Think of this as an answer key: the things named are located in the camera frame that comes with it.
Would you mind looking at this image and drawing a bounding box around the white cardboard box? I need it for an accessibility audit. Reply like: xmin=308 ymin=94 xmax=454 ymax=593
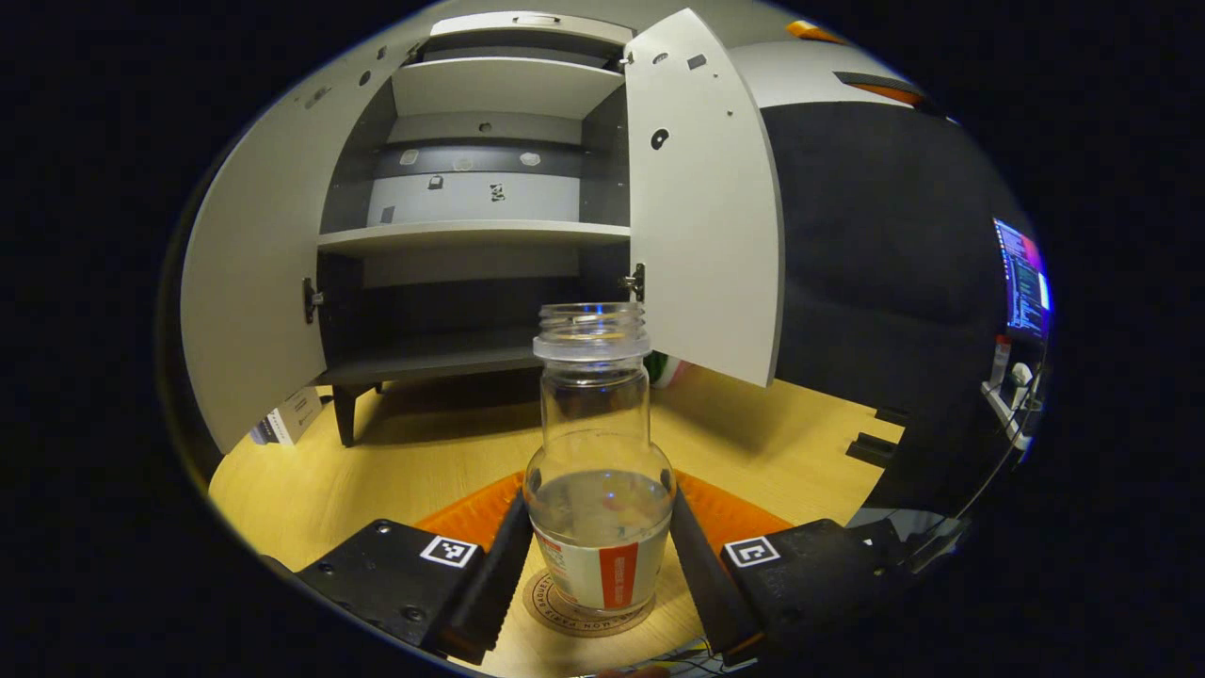
xmin=249 ymin=386 xmax=326 ymax=446

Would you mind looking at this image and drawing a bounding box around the round brown coaster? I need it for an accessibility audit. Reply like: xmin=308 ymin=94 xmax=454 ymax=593
xmin=522 ymin=565 xmax=660 ymax=639

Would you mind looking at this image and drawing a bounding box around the black backdrop cloth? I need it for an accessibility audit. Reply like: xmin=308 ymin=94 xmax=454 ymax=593
xmin=758 ymin=99 xmax=1036 ymax=514

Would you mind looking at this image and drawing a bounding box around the clear glass bottle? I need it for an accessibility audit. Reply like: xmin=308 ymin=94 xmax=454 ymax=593
xmin=522 ymin=301 xmax=677 ymax=618

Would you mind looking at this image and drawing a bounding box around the white cabinet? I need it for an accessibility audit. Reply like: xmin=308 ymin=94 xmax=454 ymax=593
xmin=315 ymin=9 xmax=651 ymax=448

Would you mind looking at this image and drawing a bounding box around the white cabinet door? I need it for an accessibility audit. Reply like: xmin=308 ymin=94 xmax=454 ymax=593
xmin=179 ymin=42 xmax=434 ymax=455
xmin=623 ymin=8 xmax=785 ymax=389

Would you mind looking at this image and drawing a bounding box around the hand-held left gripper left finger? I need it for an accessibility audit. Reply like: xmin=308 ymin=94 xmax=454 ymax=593
xmin=259 ymin=471 xmax=536 ymax=665

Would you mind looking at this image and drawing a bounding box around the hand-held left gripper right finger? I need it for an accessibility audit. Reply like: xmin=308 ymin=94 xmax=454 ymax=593
xmin=670 ymin=469 xmax=919 ymax=665

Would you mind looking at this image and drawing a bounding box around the green striped object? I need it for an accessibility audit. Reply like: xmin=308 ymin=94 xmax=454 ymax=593
xmin=645 ymin=350 xmax=693 ymax=390

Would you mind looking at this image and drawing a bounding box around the computer monitor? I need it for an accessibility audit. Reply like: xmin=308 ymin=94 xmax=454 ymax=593
xmin=991 ymin=217 xmax=1052 ymax=342

